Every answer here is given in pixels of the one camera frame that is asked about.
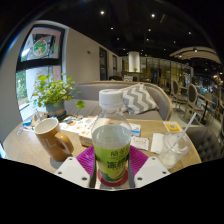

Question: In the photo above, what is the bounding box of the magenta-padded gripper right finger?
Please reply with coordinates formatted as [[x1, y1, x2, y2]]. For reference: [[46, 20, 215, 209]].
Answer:
[[127, 144, 172, 189]]

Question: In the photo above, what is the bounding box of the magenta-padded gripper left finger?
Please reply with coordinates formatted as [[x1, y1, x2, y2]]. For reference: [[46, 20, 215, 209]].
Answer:
[[53, 144, 98, 189]]

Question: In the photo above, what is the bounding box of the clear bottle with green label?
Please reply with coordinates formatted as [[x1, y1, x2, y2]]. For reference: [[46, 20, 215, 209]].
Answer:
[[90, 88, 133, 184]]

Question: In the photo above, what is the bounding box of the white paper napkin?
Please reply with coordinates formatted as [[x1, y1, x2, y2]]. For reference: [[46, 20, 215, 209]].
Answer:
[[149, 132, 165, 154]]

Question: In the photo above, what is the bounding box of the white printed leaflet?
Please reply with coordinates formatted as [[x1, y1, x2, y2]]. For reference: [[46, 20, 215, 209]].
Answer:
[[130, 135, 150, 151]]

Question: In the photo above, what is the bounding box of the brown ribbed mug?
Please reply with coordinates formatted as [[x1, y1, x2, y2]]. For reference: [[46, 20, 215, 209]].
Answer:
[[34, 117, 75, 163]]

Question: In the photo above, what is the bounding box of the blue and white card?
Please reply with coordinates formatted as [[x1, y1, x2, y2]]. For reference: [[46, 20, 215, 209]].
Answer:
[[129, 122, 142, 138]]

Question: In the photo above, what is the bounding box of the colourful printed leaflet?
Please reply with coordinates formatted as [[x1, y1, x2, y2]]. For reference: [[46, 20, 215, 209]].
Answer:
[[59, 115, 98, 134]]

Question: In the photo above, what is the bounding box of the yellow square card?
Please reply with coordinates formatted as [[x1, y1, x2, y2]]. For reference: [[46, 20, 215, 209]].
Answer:
[[163, 120, 184, 133]]

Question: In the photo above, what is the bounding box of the small blue box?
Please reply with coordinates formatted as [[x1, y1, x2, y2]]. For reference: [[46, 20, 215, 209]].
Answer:
[[22, 117, 34, 127]]

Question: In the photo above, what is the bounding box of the grey white chevron cushion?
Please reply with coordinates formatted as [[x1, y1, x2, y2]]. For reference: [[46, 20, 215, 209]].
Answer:
[[118, 82, 159, 116]]

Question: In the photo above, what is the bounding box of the potted green leafy plant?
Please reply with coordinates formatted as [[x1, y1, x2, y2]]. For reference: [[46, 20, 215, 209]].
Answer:
[[31, 73, 86, 119]]

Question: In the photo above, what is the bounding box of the group of wooden dining chairs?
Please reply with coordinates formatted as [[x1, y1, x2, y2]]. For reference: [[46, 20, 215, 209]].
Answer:
[[169, 78, 224, 123]]

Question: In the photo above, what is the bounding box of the colourful framed window poster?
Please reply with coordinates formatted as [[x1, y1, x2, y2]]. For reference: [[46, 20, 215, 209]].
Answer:
[[20, 25, 66, 63]]

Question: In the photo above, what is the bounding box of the group of ceiling lights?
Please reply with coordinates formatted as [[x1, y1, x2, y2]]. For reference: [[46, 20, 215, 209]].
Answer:
[[98, 8, 201, 54]]

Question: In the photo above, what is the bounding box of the grey sofa with wooden frame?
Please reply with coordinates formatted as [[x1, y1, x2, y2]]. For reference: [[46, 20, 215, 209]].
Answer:
[[64, 80, 174, 122]]

